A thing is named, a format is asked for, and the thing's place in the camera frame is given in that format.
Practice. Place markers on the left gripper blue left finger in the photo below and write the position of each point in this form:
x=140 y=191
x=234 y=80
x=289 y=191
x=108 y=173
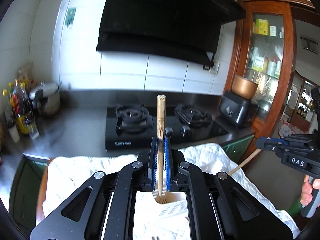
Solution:
x=152 y=164

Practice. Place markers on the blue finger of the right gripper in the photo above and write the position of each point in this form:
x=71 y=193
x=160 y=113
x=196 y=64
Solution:
x=272 y=141

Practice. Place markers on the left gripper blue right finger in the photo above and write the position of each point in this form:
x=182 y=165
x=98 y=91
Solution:
x=167 y=156

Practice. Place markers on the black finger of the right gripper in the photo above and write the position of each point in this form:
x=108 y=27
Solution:
x=267 y=147

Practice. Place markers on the wooden chopstick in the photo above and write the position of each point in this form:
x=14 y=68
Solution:
x=245 y=162
x=161 y=113

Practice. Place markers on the person right hand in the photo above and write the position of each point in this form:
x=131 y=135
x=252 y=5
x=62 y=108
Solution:
x=307 y=189

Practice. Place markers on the white plastic utensil holder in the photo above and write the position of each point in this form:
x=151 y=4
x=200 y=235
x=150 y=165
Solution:
x=161 y=221

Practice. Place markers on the copper inner pot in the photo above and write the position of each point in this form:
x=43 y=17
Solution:
x=243 y=87

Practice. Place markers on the wooden glass cabinet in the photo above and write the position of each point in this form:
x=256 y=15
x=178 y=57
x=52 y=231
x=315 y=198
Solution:
x=263 y=52

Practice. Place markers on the white quilted cloth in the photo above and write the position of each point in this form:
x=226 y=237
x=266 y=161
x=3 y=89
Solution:
x=65 y=175

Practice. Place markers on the black range hood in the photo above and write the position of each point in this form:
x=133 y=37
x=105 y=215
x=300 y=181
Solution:
x=187 y=30

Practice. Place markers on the white pressure cooker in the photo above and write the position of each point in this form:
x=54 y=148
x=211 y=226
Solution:
x=45 y=98

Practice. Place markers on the dark soy sauce bottle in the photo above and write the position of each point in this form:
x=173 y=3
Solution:
x=21 y=105

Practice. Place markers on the small white jar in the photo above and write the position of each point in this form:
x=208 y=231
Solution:
x=14 y=133

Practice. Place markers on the white wall socket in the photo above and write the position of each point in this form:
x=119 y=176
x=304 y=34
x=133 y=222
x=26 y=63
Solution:
x=215 y=68

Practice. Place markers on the green wall sticker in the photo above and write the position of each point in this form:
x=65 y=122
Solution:
x=69 y=19

